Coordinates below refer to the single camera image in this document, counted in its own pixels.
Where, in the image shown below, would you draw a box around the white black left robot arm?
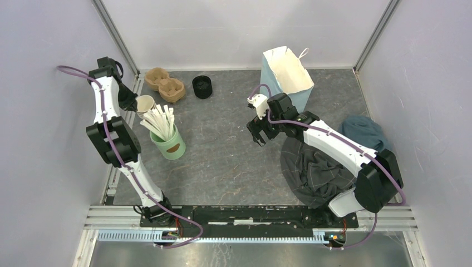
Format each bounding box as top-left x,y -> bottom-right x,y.
86,57 -> 175,227

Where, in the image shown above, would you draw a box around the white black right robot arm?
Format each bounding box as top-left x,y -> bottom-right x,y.
247,93 -> 406,227

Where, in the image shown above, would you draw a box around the white stir sticks bundle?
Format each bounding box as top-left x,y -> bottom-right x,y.
138,105 -> 176,141

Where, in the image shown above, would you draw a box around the brown pulp cup carriers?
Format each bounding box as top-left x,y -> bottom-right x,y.
144,67 -> 186,103

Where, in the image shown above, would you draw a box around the light blue paper bag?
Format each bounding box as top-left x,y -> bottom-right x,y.
260,46 -> 314,113

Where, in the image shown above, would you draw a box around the dark grey checked cloth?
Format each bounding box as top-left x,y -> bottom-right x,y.
280,137 -> 357,209

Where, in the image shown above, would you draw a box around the stack of black lids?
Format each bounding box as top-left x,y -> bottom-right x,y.
192,75 -> 213,99

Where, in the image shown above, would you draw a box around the green cup holder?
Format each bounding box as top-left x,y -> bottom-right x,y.
149,125 -> 186,160

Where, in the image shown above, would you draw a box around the teal blue cloth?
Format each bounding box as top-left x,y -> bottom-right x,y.
337,115 -> 392,152

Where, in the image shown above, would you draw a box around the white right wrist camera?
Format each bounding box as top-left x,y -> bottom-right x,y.
247,93 -> 269,120

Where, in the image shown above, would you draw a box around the white slotted cable duct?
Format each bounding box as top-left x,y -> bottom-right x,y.
97,230 -> 328,244

